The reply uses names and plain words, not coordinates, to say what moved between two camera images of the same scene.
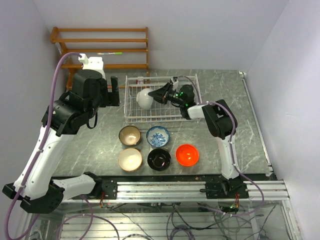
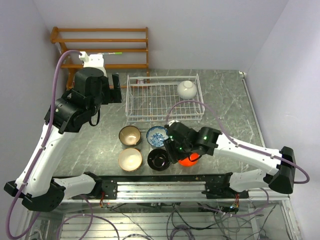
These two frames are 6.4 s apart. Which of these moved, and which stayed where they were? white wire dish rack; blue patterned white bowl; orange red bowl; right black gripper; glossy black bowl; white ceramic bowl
Moved: right black gripper; white ceramic bowl
Stayed: glossy black bowl; blue patterned white bowl; orange red bowl; white wire dish rack
